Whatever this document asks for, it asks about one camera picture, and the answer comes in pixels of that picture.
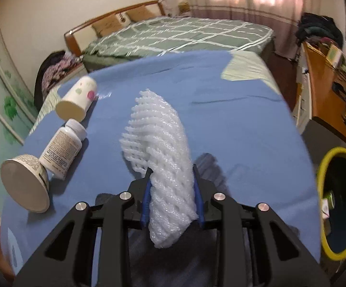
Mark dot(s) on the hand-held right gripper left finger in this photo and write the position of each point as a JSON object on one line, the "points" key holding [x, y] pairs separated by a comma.
{"points": [[146, 198]]}

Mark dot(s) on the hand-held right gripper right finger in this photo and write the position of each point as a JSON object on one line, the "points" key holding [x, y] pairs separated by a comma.
{"points": [[198, 197]]}

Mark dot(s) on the white foam fruit net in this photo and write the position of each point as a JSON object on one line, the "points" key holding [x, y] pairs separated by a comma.
{"points": [[164, 155]]}

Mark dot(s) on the white barcode yogurt cup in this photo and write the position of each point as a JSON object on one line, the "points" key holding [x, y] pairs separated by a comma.
{"points": [[23, 182]]}

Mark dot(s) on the yellow-rimmed trash bin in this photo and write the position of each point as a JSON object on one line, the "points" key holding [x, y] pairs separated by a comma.
{"points": [[324, 167]]}

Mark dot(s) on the leaf-patterned drink carton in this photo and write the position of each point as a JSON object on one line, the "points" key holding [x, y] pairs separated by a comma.
{"points": [[328, 200]]}

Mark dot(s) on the blue tablecloth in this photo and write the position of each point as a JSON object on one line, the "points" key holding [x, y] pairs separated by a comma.
{"points": [[235, 131]]}

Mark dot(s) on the white pill bottle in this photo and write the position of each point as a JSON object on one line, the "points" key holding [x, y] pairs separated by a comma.
{"points": [[62, 149]]}

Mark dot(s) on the clear plastic wrapper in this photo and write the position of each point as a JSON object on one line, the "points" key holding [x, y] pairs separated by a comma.
{"points": [[102, 95]]}

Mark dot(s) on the floral paper cup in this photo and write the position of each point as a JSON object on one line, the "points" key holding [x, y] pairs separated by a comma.
{"points": [[77, 101]]}

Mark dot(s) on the pile of patterned clothes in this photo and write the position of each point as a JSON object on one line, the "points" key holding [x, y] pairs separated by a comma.
{"points": [[55, 71]]}

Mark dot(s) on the green plaid quilt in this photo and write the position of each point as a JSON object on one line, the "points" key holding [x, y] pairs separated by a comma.
{"points": [[185, 36]]}

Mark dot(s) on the wooden desk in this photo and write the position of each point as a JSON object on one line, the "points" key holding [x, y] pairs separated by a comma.
{"points": [[322, 89]]}

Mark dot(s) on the sliding wardrobe door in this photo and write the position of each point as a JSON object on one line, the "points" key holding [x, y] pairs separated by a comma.
{"points": [[2, 101]]}

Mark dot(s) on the brown pillow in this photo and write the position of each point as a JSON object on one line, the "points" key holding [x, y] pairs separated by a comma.
{"points": [[107, 25], [141, 13]]}

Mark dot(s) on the wooden bed headboard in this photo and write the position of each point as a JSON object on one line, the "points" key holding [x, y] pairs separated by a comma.
{"points": [[77, 33]]}

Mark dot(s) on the woven basket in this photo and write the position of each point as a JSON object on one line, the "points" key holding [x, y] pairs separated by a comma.
{"points": [[184, 7]]}

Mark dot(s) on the books and boxes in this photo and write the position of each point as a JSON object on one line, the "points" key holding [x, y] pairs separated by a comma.
{"points": [[334, 53]]}

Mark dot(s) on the pink and beige curtain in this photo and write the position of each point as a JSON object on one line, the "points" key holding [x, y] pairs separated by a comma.
{"points": [[250, 3]]}

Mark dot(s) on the pile of dark clothes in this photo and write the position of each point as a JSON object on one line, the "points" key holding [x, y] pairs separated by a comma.
{"points": [[319, 28]]}

